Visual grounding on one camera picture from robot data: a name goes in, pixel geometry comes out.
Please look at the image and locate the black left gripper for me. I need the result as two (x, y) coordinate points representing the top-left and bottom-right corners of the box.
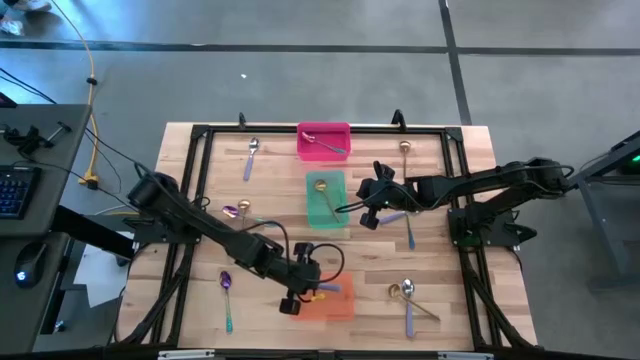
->
(273, 241), (326, 317)

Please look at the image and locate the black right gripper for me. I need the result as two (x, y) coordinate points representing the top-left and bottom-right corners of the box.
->
(355, 160), (409, 231)

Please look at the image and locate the orange plastic bin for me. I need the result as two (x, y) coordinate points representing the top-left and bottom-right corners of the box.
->
(289, 271), (357, 323)

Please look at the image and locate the iridescent rainbow spoon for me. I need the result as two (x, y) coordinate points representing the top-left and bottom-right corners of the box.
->
(221, 204), (277, 226)
(301, 131), (348, 155)
(404, 213), (417, 251)
(219, 270), (235, 335)

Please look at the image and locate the teal green plastic bin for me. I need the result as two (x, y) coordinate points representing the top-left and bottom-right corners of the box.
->
(305, 169), (351, 231)

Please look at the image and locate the pink plastic bin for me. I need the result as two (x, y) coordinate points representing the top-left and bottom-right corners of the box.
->
(296, 121), (353, 163)

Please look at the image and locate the white paper sheet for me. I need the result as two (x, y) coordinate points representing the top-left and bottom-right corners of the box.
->
(73, 243), (135, 309)

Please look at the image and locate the black desk foot bar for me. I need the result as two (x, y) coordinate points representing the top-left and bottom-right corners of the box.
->
(49, 204), (136, 261)

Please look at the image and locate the dark metal side table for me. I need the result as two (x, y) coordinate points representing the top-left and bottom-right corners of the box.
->
(549, 128), (640, 292)

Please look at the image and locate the black device green light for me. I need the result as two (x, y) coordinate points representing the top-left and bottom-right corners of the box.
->
(618, 149), (640, 176)

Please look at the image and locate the dark grey desk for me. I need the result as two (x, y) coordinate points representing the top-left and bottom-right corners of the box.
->
(0, 103), (94, 354)

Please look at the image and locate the black computer mouse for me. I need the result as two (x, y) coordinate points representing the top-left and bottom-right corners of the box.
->
(13, 241), (50, 291)

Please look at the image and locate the black backlit keyboard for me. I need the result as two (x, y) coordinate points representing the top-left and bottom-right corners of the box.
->
(0, 165), (43, 221)

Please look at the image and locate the black clamp tool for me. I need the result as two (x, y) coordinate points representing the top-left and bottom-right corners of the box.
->
(1, 123), (55, 157)

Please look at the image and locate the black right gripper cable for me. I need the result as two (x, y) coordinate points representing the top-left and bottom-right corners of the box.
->
(333, 192), (451, 214)

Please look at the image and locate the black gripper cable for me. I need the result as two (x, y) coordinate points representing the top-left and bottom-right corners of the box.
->
(239, 219), (347, 286)
(333, 192), (451, 214)

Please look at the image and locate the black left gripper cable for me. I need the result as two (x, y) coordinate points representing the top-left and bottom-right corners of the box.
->
(239, 219), (347, 286)

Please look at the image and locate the black aluminium rig frame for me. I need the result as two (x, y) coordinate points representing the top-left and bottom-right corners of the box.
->
(107, 109), (539, 360)

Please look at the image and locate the silver frame bracket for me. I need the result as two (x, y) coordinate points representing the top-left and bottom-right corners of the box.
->
(157, 349), (216, 360)
(437, 351), (495, 360)

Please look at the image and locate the yellow cable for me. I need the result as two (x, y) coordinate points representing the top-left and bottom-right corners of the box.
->
(48, 0), (102, 191)

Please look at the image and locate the black floor cable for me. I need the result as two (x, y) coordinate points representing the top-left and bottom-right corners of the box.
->
(0, 66), (57, 105)

